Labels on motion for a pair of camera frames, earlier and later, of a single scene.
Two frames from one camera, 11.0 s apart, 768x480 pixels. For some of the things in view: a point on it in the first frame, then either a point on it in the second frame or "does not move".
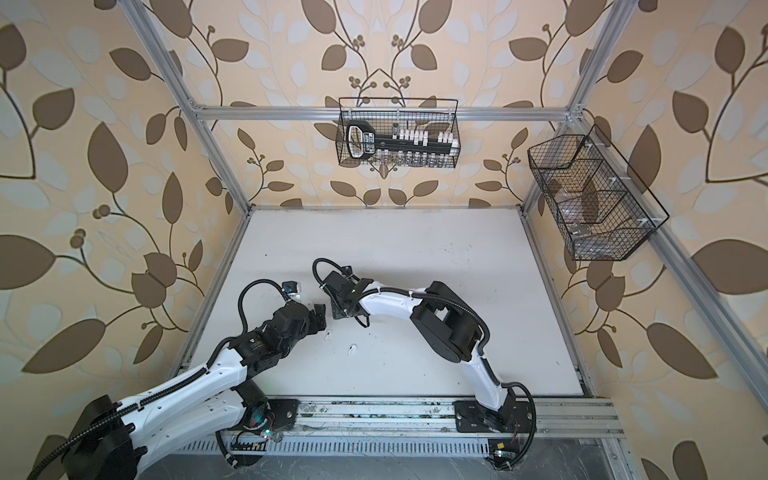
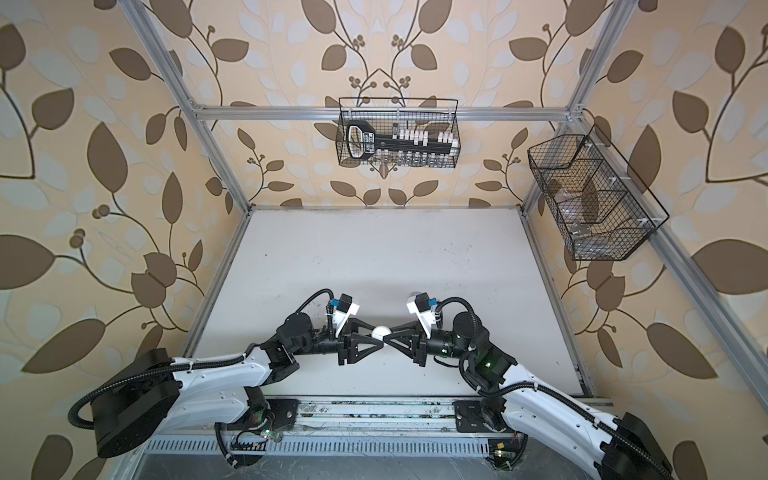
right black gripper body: x=338 y=309 -> x=442 y=344
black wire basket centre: x=393 y=114 does not move
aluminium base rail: x=552 y=418 does not move
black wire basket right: x=605 y=210 does not move
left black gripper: x=314 y=325 -> x=346 y=349
